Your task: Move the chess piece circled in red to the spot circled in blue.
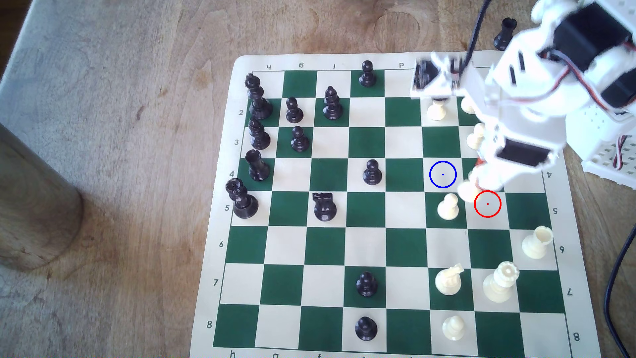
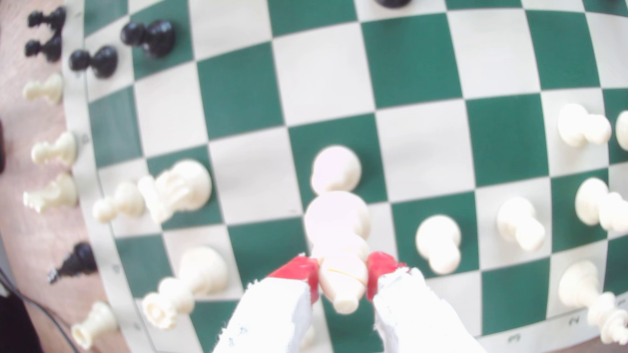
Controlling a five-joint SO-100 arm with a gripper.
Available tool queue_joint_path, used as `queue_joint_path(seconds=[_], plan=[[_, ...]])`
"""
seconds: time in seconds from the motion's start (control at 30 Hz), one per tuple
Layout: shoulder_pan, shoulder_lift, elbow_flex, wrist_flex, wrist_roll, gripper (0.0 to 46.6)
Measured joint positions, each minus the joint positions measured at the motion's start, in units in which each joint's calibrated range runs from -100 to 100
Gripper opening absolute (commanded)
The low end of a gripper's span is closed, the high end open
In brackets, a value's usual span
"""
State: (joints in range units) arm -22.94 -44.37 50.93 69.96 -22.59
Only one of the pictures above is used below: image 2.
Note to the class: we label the white chess rook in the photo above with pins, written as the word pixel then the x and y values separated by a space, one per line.
pixel 98 322

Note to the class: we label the green white chess mat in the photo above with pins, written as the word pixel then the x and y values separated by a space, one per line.
pixel 324 68

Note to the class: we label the black chess pawn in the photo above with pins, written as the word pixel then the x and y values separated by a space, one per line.
pixel 154 38
pixel 51 18
pixel 100 61
pixel 49 48
pixel 392 2

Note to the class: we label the white chess bishop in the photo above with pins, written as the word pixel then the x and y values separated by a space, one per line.
pixel 593 203

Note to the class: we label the white chess king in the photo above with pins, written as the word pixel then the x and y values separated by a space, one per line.
pixel 584 289

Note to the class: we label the white chess knight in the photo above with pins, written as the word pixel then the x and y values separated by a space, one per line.
pixel 179 186
pixel 56 193

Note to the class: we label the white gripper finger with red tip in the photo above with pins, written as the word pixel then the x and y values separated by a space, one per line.
pixel 270 318
pixel 417 318

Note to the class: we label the white chess queen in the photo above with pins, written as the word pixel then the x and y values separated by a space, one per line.
pixel 196 274

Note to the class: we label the black chess bishop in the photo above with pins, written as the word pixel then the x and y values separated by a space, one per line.
pixel 78 261

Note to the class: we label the white chess pawn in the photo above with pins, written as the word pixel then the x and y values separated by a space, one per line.
pixel 61 148
pixel 517 225
pixel 623 130
pixel 336 169
pixel 122 200
pixel 438 240
pixel 579 125
pixel 48 89

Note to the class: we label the white pawn moved piece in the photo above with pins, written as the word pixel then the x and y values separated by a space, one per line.
pixel 338 220

